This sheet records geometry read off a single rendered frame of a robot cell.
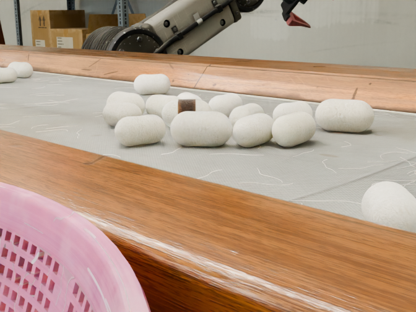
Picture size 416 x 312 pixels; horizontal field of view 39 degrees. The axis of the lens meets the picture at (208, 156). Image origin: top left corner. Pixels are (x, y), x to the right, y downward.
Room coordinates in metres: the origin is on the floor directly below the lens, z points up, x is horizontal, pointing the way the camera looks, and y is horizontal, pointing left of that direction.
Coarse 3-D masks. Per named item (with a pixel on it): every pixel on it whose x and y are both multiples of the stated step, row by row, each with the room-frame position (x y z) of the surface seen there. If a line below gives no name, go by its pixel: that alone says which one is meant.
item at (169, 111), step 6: (168, 102) 0.41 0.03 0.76; (174, 102) 0.40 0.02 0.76; (198, 102) 0.40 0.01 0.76; (204, 102) 0.40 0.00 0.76; (168, 108) 0.40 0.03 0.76; (174, 108) 0.40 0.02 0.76; (198, 108) 0.40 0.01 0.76; (204, 108) 0.40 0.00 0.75; (210, 108) 0.40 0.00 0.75; (162, 114) 0.40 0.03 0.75; (168, 114) 0.40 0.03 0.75; (174, 114) 0.40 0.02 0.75; (168, 120) 0.40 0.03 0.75
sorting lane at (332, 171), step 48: (0, 96) 0.58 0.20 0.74; (48, 96) 0.58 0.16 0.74; (96, 96) 0.58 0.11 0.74; (144, 96) 0.57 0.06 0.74; (240, 96) 0.57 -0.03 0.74; (96, 144) 0.36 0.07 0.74; (144, 144) 0.36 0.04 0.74; (336, 144) 0.35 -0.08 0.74; (384, 144) 0.35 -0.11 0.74; (288, 192) 0.25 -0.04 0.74; (336, 192) 0.25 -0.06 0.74
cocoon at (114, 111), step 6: (114, 102) 0.41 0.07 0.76; (120, 102) 0.41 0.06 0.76; (108, 108) 0.41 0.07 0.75; (114, 108) 0.41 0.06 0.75; (120, 108) 0.40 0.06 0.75; (126, 108) 0.40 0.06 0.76; (132, 108) 0.40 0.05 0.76; (138, 108) 0.40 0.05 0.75; (108, 114) 0.41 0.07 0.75; (114, 114) 0.40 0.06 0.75; (120, 114) 0.40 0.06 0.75; (126, 114) 0.40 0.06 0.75; (132, 114) 0.40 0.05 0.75; (138, 114) 0.40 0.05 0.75; (108, 120) 0.41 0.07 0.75; (114, 120) 0.40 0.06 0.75; (114, 126) 0.41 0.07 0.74
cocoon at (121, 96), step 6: (114, 96) 0.45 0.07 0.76; (120, 96) 0.44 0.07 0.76; (126, 96) 0.44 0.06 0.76; (132, 96) 0.44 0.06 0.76; (138, 96) 0.44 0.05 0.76; (108, 102) 0.45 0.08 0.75; (126, 102) 0.44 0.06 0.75; (132, 102) 0.44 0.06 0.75; (138, 102) 0.44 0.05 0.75; (144, 108) 0.44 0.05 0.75
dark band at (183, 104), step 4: (180, 100) 0.40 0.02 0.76; (184, 100) 0.40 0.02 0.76; (188, 100) 0.40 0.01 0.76; (192, 100) 0.40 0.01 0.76; (180, 104) 0.40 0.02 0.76; (184, 104) 0.40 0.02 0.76; (188, 104) 0.40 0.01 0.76; (192, 104) 0.40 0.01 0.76; (180, 108) 0.40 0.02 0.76; (184, 108) 0.40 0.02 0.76; (188, 108) 0.40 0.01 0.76; (192, 108) 0.40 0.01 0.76; (180, 112) 0.40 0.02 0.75
